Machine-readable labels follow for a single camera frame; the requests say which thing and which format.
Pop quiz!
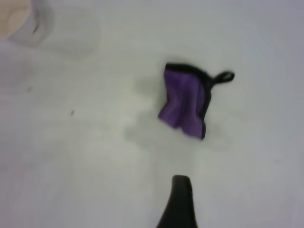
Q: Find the purple cloth with black trim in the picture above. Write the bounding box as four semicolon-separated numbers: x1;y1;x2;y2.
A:
157;62;236;141

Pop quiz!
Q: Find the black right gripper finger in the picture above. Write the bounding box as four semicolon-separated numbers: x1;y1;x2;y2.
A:
155;175;199;228

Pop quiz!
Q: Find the white paper coffee cup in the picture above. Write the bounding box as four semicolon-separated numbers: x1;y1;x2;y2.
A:
0;0;55;48

